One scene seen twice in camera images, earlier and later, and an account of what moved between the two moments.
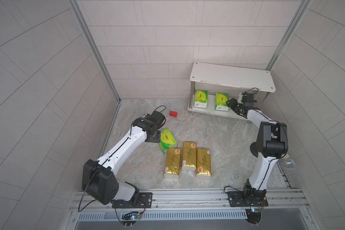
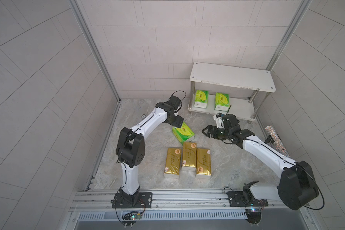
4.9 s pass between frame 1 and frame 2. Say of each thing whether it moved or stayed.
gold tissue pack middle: stayed
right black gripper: moved
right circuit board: stayed
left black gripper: moved
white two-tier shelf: stayed
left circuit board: stayed
